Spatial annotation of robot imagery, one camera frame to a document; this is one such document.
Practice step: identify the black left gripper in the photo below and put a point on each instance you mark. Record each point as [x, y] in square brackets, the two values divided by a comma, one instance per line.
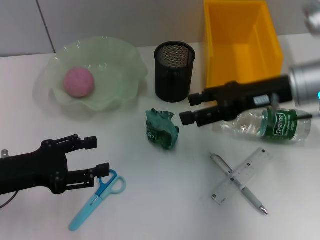
[25, 172]

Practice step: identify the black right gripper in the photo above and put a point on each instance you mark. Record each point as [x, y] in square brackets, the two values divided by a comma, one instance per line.
[250, 97]

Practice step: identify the green plastic wrapper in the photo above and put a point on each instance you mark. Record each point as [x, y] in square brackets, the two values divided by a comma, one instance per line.
[160, 130]

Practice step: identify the blue scissors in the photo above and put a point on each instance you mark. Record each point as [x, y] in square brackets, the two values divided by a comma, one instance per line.
[82, 217]

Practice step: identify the pink peach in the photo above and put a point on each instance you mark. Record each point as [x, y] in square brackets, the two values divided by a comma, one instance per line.
[78, 82]

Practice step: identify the clear green-label water bottle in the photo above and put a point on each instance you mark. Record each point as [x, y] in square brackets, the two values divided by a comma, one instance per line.
[280, 127]

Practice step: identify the black mesh pen holder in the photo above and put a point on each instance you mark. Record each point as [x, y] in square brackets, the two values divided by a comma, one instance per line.
[172, 80]

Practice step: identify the pale green glass fruit plate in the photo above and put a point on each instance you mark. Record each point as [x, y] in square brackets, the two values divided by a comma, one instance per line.
[112, 82]

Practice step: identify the transparent plastic ruler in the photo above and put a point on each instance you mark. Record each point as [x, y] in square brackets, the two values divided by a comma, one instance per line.
[252, 165]

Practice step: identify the silver ballpoint pen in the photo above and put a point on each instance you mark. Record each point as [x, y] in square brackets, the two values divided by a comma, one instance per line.
[252, 197]

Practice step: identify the yellow plastic bin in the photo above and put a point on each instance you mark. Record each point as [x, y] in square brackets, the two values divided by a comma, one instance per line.
[237, 37]

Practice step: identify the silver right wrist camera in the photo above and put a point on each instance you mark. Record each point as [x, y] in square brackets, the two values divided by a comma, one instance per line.
[312, 17]

